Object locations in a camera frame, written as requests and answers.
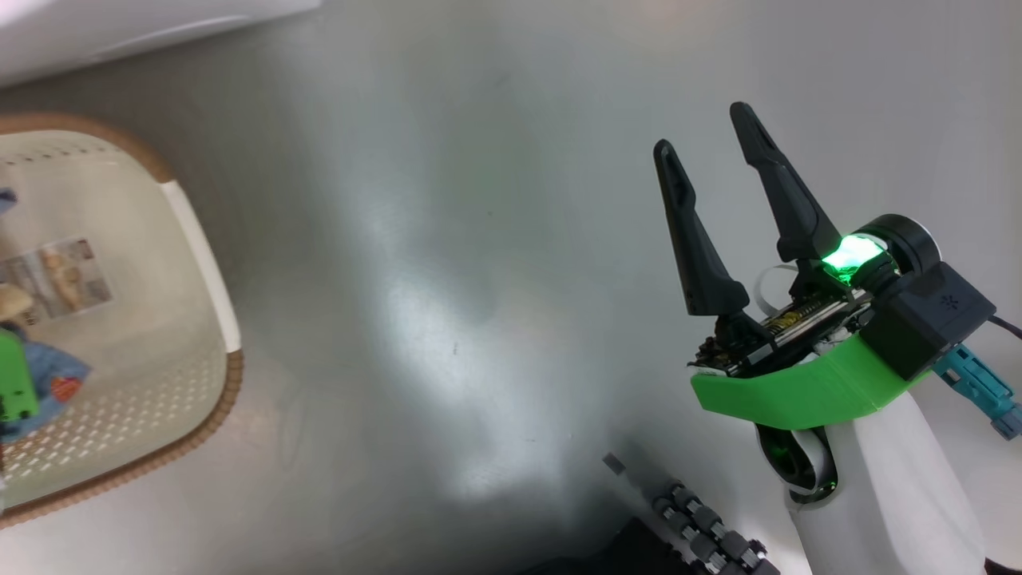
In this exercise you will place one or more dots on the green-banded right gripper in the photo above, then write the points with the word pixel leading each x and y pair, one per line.
pixel 798 391

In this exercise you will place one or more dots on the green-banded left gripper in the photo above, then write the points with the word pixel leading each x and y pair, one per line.
pixel 16 375

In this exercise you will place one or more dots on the blue cartoon garment with cream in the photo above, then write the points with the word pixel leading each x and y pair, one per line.
pixel 60 375

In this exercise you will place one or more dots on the black robot base with rollers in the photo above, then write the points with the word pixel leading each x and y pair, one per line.
pixel 703 527

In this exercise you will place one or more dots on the white front-load washing machine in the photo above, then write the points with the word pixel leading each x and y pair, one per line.
pixel 120 32

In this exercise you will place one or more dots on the basket product label sticker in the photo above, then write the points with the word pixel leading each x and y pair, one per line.
pixel 64 275

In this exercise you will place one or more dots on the cream perforated laundry basket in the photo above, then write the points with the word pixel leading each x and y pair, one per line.
pixel 144 399

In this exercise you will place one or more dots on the dark wrist camera box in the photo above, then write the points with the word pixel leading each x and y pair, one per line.
pixel 930 319

